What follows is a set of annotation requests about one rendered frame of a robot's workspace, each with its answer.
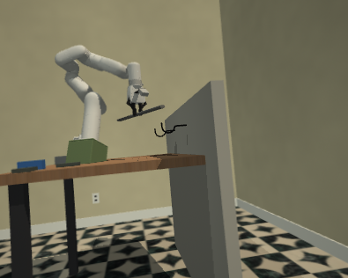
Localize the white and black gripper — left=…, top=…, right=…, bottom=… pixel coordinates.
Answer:
left=126, top=84, right=147, bottom=116

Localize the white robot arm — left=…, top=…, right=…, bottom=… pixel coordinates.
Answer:
left=55, top=45, right=144, bottom=141

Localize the blue rectangular block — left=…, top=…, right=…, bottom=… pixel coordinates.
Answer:
left=17, top=159, right=46, bottom=170

